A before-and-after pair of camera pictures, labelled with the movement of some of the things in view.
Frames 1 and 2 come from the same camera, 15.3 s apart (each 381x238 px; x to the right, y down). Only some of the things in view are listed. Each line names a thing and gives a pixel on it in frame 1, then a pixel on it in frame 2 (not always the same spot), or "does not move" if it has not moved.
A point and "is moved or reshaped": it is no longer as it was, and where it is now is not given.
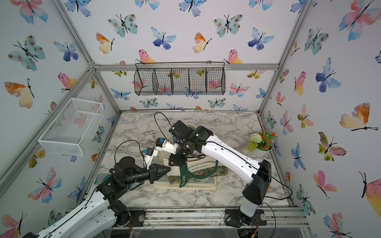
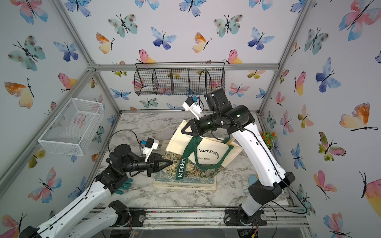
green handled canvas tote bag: x=192 y=164 is moved or reshaped
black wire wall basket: x=179 y=78 does not move
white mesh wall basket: x=70 y=130 does not move
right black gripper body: x=181 y=150 -> x=212 y=124
